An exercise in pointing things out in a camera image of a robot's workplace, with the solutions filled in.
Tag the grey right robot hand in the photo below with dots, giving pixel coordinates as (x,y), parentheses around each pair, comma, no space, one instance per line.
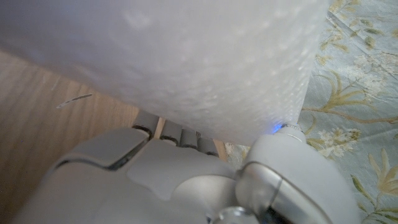
(171,186)

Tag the clear bubble wrap roll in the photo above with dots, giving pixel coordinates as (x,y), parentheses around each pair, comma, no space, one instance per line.
(171,56)

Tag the floral printed backdrop cloth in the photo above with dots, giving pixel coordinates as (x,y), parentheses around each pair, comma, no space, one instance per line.
(357,93)

